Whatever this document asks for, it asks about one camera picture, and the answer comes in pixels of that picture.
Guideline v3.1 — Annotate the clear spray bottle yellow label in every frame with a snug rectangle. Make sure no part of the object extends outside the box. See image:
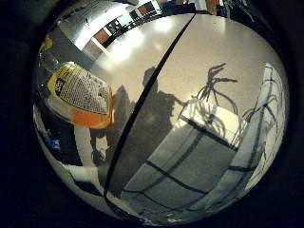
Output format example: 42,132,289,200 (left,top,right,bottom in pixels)
34,61,114,130

